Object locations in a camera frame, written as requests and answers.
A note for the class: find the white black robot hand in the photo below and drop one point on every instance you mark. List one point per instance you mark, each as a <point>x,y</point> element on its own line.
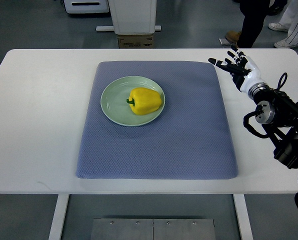
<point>244,72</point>

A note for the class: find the white machine with slot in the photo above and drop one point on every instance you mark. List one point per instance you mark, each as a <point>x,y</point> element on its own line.
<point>86,6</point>

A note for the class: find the left white table leg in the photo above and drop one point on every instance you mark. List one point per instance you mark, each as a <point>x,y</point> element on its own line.
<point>59,215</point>

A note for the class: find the person in dark trousers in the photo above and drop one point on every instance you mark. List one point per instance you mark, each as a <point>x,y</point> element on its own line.
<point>254,12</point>

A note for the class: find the right white table leg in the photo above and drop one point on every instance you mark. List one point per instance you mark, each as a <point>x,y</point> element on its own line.
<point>242,215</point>

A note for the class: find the white pedestal stand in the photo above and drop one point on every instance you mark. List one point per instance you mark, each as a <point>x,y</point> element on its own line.
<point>132,17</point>

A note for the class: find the cardboard box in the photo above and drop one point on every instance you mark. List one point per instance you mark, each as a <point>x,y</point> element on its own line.
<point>142,41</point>

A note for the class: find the yellow bell pepper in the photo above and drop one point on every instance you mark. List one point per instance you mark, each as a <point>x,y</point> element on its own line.
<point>143,101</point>

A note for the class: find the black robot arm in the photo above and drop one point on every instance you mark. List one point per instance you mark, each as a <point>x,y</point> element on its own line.
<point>276,118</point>

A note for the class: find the blue quilted mat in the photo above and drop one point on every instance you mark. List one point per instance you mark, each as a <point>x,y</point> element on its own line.
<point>189,140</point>

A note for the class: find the person in white jacket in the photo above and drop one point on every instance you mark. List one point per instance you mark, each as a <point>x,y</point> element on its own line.
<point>288,23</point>

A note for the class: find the white table leg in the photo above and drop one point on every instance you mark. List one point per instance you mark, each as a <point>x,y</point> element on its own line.
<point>242,215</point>
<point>59,215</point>

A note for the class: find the light green plate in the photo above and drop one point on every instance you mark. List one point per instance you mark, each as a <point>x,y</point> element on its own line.
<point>114,105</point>

